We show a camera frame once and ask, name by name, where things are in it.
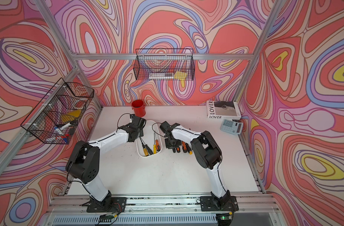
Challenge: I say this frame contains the orange black screwdriver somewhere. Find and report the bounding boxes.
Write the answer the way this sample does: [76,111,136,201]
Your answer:
[156,134,161,152]

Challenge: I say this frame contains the orange screwdriver long shaft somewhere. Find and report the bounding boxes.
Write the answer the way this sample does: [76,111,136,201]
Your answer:
[182,141,188,153]

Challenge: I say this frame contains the black yellow dotted screwdriver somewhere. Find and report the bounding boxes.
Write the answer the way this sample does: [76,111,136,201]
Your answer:
[186,143,193,155]

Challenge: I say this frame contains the white plastic storage box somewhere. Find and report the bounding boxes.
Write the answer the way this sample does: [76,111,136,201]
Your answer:
[135,120,163,158]

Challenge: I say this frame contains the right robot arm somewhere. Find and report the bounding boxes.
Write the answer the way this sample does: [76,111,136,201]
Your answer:
[159,121,232,210]

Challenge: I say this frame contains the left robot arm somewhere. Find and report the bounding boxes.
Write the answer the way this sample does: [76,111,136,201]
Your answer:
[65,114,146,213]

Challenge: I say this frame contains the small black precision screwdriver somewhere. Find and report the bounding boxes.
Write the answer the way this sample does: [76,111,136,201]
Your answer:
[140,138,149,156]

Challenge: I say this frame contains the red metal cup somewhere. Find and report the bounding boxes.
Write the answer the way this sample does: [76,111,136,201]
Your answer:
[131,99,146,118]

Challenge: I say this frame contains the white Lover book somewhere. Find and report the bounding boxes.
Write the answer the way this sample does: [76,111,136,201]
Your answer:
[206,101,241,120]

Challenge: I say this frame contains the grey calculator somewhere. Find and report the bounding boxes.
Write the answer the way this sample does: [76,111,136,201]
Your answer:
[220,119,243,135]

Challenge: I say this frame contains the yellow sponge in basket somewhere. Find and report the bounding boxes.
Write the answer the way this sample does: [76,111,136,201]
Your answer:
[173,71,188,81]

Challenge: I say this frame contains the markers in left basket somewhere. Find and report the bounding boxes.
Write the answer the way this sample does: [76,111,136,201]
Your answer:
[46,120,77,144]

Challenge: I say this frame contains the yellow handle screwdriver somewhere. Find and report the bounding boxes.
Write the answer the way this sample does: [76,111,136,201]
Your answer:
[153,132,157,154]

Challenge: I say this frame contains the black ribbed handle screwdriver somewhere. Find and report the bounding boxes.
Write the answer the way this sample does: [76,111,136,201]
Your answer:
[143,141,153,156]

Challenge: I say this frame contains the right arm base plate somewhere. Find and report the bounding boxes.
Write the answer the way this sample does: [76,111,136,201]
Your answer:
[196,196,239,212]

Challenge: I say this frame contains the black wire basket on rail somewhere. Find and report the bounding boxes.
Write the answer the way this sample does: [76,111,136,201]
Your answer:
[133,48,195,81]

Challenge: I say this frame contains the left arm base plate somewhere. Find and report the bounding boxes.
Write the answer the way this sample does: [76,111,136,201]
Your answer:
[85,197,127,213]

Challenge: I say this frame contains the black wire basket left wall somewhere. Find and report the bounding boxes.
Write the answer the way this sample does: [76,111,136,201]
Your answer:
[21,79,94,145]

